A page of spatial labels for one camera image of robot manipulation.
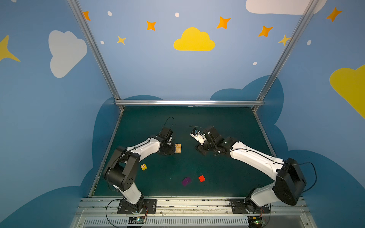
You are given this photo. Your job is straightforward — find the purple block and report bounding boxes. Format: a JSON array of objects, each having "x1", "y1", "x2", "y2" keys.
[{"x1": 182, "y1": 177, "x2": 192, "y2": 186}]

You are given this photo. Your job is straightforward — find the aluminium front rail base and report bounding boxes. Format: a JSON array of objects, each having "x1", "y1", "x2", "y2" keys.
[{"x1": 70, "y1": 197, "x2": 317, "y2": 228}]

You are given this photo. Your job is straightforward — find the aluminium back frame rail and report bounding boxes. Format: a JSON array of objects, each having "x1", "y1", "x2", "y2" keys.
[{"x1": 115, "y1": 100, "x2": 264, "y2": 107}]

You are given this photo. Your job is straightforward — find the right green circuit board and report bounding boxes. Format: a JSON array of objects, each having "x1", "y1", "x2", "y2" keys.
[{"x1": 247, "y1": 217, "x2": 264, "y2": 228}]

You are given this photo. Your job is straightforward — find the yellow cube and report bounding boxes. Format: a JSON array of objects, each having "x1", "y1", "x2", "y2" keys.
[{"x1": 141, "y1": 164, "x2": 147, "y2": 171}]

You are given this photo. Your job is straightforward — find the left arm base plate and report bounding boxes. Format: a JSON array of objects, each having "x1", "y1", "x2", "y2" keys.
[{"x1": 117, "y1": 199, "x2": 157, "y2": 215}]

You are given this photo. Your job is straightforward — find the red cube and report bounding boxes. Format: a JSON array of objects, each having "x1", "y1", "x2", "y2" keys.
[{"x1": 199, "y1": 175, "x2": 205, "y2": 182}]

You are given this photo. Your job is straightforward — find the green circuit board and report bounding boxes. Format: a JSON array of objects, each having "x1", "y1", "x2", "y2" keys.
[
  {"x1": 128, "y1": 217, "x2": 146, "y2": 225},
  {"x1": 247, "y1": 217, "x2": 264, "y2": 228}
]

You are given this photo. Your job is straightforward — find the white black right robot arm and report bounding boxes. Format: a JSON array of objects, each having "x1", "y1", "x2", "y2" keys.
[{"x1": 190, "y1": 127, "x2": 307, "y2": 213}]

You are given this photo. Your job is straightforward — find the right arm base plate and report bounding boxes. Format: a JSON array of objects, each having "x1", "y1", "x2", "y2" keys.
[{"x1": 229, "y1": 198, "x2": 270, "y2": 214}]

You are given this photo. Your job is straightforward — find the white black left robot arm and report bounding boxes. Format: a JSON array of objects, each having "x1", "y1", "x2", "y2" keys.
[{"x1": 102, "y1": 127, "x2": 175, "y2": 214}]

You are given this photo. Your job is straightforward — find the aluminium left corner post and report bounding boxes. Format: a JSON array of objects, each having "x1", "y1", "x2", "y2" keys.
[{"x1": 68, "y1": 0, "x2": 120, "y2": 102}]

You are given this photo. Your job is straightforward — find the aluminium corner post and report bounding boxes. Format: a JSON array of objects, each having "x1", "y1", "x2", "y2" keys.
[
  {"x1": 256, "y1": 0, "x2": 320, "y2": 105},
  {"x1": 68, "y1": 0, "x2": 120, "y2": 102}
]

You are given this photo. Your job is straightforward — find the printed wood block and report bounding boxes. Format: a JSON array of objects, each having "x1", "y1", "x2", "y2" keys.
[{"x1": 175, "y1": 143, "x2": 182, "y2": 150}]

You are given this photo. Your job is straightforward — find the aluminium right corner post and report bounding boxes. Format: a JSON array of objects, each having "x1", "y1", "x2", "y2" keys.
[{"x1": 256, "y1": 0, "x2": 320, "y2": 105}]

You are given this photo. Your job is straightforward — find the left green circuit board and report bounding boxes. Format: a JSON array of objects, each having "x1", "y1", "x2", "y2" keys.
[{"x1": 128, "y1": 217, "x2": 146, "y2": 225}]

